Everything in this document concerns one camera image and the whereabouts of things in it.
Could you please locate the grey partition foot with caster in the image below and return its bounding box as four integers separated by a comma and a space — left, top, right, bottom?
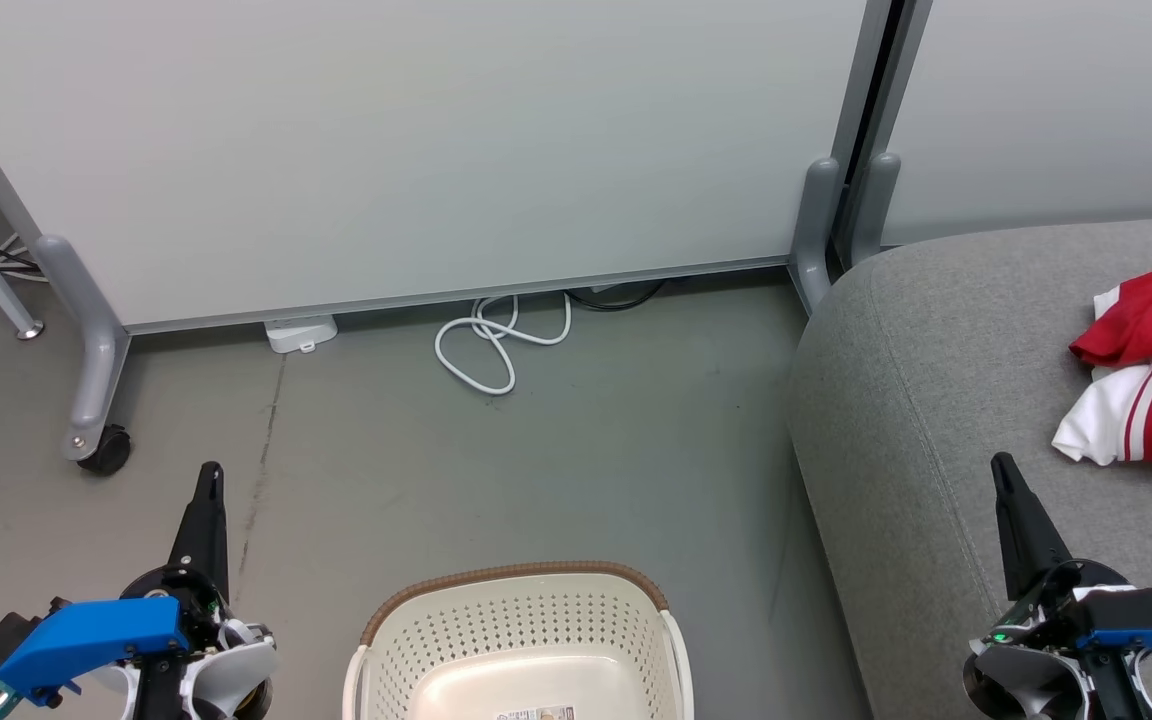
32, 234, 133, 463

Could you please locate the cream perforated laundry basket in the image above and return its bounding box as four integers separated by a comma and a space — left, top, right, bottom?
341, 560, 695, 720

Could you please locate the white coiled floor cable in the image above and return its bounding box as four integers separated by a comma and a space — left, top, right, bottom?
433, 291, 574, 397

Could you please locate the black caster wheel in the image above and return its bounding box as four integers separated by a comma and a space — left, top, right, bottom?
76, 424, 133, 477

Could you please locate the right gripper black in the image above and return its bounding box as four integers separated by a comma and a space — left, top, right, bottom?
974, 452, 1130, 648

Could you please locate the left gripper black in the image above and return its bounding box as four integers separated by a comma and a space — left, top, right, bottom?
121, 461, 239, 653

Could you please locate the grey fabric sofa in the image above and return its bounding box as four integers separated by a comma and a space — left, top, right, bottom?
784, 214, 1152, 720

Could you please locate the blue camera bracket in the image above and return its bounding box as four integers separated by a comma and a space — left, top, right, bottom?
1074, 624, 1152, 679
0, 596, 193, 709

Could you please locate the narrow white partition panel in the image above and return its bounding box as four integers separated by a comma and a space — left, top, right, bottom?
880, 0, 1152, 247

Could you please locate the white power adapter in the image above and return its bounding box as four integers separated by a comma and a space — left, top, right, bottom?
263, 314, 340, 355

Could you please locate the right blue camera bracket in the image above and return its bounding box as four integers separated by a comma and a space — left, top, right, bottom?
1074, 624, 1152, 679

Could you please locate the black floor cable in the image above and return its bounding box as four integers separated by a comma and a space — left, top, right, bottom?
563, 279, 669, 313

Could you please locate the wide white partition panel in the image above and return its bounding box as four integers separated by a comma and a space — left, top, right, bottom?
0, 0, 875, 337

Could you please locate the left blue camera bracket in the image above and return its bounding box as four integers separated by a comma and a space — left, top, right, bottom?
0, 596, 193, 709

